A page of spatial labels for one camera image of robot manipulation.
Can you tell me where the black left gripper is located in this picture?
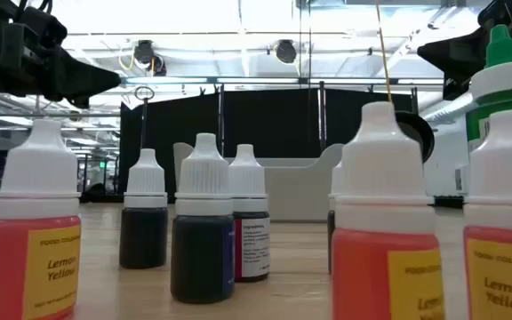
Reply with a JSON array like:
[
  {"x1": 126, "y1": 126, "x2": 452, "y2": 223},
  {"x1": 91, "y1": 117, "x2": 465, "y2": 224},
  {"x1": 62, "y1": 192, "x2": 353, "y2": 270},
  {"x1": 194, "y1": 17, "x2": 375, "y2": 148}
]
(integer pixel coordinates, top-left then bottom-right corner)
[{"x1": 0, "y1": 0, "x2": 122, "y2": 110}]

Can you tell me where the large green-tipped food coloring bottle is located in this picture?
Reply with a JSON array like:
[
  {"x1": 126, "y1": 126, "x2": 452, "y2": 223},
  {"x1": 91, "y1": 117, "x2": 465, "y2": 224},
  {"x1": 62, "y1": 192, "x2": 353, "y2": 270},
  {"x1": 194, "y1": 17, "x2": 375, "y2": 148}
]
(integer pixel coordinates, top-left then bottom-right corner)
[{"x1": 465, "y1": 24, "x2": 512, "y2": 155}]

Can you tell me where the lemon yellow food coloring bottle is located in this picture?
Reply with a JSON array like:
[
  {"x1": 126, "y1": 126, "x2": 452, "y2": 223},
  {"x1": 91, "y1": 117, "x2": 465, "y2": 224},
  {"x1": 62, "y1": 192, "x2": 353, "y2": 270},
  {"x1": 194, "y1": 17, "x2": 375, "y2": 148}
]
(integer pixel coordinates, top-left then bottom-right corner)
[
  {"x1": 462, "y1": 109, "x2": 512, "y2": 320},
  {"x1": 0, "y1": 118, "x2": 83, "y2": 320},
  {"x1": 331, "y1": 100, "x2": 446, "y2": 320}
]

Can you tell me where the small black food coloring bottle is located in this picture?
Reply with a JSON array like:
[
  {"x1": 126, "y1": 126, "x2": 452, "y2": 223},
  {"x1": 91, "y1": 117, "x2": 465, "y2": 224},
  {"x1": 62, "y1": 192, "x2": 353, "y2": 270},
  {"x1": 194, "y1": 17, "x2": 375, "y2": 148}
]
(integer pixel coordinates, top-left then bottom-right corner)
[{"x1": 118, "y1": 148, "x2": 169, "y2": 270}]

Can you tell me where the small dark food coloring bottle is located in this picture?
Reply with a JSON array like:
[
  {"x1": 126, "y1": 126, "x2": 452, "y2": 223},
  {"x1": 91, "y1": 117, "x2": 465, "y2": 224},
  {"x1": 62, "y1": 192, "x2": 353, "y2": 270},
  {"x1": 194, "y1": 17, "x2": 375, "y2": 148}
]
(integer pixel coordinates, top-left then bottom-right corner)
[{"x1": 326, "y1": 160, "x2": 345, "y2": 276}]

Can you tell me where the light grey plastic bin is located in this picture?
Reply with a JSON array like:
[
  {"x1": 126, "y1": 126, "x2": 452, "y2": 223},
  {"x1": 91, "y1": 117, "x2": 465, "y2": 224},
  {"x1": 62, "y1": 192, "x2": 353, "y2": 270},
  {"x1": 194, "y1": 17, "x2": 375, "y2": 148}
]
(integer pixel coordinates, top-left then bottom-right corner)
[{"x1": 172, "y1": 141, "x2": 345, "y2": 222}]

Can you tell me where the small blue food coloring bottle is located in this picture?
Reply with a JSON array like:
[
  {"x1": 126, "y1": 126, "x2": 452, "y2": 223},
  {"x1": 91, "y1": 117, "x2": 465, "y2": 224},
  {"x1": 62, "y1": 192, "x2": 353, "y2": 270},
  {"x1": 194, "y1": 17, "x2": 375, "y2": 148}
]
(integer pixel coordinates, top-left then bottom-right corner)
[{"x1": 170, "y1": 132, "x2": 236, "y2": 305}]

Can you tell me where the small red food coloring bottle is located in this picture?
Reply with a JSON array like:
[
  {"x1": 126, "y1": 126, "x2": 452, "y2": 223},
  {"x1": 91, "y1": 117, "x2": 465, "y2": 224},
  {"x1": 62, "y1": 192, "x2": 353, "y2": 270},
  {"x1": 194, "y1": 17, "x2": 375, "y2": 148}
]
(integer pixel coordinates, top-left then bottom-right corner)
[{"x1": 228, "y1": 143, "x2": 271, "y2": 284}]

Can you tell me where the horizontal overhead light bar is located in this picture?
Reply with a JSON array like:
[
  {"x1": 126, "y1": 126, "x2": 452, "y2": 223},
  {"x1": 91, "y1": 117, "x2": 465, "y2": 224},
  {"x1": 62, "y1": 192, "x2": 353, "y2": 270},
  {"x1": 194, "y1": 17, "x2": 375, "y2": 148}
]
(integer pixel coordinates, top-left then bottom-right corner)
[{"x1": 120, "y1": 76, "x2": 444, "y2": 86}]

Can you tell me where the black curtain partition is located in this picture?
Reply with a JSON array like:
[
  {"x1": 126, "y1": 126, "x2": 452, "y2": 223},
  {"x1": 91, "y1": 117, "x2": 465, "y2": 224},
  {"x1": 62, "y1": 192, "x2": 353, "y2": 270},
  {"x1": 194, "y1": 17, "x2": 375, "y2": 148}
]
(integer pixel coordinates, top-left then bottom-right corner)
[{"x1": 117, "y1": 86, "x2": 419, "y2": 201}]

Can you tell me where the metal ring on pole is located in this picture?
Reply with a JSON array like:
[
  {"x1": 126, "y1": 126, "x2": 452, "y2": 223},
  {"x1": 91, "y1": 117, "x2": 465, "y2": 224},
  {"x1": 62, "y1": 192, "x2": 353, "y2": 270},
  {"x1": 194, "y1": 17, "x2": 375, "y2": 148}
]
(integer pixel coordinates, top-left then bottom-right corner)
[{"x1": 133, "y1": 85, "x2": 156, "y2": 152}]

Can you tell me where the black ceiling cable reel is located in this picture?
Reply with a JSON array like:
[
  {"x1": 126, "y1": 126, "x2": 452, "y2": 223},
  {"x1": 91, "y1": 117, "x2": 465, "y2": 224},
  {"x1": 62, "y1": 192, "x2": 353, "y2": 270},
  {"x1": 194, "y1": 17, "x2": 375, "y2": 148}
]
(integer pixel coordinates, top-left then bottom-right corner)
[
  {"x1": 274, "y1": 38, "x2": 299, "y2": 65},
  {"x1": 133, "y1": 39, "x2": 168, "y2": 77}
]

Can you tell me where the yellow hanging cable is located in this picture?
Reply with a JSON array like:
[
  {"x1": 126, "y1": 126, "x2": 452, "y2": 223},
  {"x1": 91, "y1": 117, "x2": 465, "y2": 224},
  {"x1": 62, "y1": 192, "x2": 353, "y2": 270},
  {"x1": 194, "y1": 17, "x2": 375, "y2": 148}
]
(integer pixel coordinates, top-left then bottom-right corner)
[{"x1": 374, "y1": 0, "x2": 394, "y2": 103}]

